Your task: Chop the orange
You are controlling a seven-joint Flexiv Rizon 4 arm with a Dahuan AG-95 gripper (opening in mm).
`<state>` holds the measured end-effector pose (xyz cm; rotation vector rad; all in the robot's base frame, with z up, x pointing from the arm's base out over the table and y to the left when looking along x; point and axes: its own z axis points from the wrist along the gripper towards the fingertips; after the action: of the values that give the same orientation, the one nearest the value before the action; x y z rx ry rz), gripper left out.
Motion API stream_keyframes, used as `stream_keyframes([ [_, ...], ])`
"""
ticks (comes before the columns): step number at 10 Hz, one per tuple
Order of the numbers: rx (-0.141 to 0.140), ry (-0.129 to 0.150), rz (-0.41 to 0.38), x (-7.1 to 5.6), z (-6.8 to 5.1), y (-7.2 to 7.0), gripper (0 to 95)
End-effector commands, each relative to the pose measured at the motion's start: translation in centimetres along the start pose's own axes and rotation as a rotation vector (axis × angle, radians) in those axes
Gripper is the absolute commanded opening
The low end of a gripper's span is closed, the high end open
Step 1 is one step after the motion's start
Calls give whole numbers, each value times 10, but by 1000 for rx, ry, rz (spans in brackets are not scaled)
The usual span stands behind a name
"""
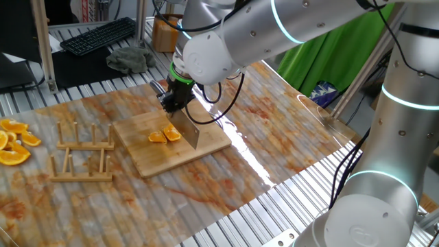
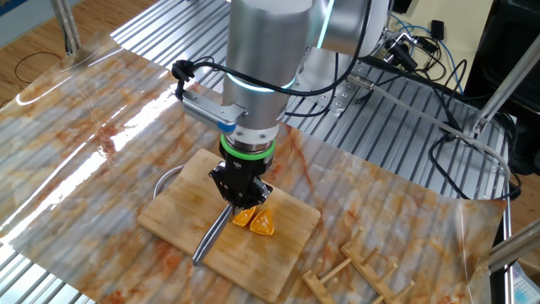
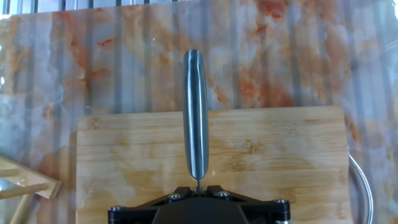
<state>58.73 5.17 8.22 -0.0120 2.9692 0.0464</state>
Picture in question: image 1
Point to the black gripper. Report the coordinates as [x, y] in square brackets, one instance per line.
[181, 92]

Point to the steel cleaver knife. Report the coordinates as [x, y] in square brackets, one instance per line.
[187, 130]

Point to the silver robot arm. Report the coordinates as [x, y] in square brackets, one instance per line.
[274, 27]

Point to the cut orange piece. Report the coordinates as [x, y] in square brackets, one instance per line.
[171, 133]
[157, 137]

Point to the wooden cutting board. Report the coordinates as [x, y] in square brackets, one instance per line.
[147, 158]

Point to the grey crumpled cloth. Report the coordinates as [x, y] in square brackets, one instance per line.
[130, 60]

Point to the taped brown cardboard box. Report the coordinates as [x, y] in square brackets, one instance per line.
[164, 34]

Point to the black desk mat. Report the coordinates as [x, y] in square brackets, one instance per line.
[85, 68]

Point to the marble pattern plastic mat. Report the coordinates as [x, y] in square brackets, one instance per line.
[274, 137]

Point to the wooden peg rack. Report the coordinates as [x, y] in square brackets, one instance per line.
[82, 145]

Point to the black computer keyboard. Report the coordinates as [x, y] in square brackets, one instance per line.
[97, 36]

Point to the red white patterned box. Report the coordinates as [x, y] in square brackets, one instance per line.
[85, 10]

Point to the white paper sheet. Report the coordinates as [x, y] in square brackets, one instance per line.
[57, 43]

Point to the blue patterned bag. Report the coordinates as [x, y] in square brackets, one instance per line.
[322, 94]

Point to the orange wedge slice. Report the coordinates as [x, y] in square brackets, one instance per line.
[30, 139]
[2, 140]
[12, 158]
[13, 126]
[19, 149]

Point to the green hanging cloth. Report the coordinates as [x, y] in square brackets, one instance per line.
[326, 58]

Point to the dark grey flat base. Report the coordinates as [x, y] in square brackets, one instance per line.
[15, 73]

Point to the small orange slice piece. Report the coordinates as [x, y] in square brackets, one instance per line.
[12, 136]

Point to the black monitor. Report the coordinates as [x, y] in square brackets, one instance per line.
[17, 27]

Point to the aluminium frame post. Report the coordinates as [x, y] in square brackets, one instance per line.
[140, 20]
[44, 44]
[356, 85]

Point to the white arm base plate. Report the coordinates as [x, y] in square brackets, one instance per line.
[279, 240]

